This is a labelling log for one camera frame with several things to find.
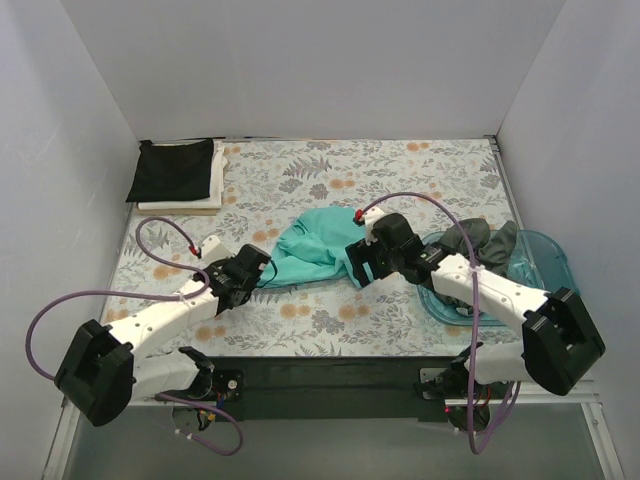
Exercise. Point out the folded black t shirt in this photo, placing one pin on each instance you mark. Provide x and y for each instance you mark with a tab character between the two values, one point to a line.
172	173

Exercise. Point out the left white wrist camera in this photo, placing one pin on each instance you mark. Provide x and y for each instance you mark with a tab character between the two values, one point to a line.
212	250

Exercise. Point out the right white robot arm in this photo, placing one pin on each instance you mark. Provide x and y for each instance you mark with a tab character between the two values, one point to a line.
559	342

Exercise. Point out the blue transparent plastic basket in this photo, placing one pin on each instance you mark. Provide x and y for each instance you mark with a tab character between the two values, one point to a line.
537	261

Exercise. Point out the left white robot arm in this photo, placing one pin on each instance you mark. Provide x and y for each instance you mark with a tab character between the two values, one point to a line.
108	366

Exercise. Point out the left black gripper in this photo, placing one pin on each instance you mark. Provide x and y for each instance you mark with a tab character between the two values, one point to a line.
261	270

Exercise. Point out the floral table cloth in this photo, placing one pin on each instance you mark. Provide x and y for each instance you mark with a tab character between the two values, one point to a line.
267	185

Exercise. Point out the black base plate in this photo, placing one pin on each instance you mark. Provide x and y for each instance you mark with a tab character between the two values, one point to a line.
320	387

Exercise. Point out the folded beige t shirt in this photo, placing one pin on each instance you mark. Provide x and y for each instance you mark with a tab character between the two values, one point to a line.
176	212

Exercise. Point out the dark grey t shirt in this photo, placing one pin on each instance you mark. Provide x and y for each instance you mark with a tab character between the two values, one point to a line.
492	250

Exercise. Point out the teal t shirt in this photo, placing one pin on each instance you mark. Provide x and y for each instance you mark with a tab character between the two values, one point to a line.
313	249

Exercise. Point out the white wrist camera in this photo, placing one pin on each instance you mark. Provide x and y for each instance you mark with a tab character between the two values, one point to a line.
367	220
212	250

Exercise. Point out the folded white t shirt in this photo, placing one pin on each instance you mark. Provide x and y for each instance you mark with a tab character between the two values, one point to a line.
216	188

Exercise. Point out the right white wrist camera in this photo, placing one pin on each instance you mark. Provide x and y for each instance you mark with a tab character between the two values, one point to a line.
367	220

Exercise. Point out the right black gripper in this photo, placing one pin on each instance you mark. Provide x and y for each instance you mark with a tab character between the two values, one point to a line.
358	262

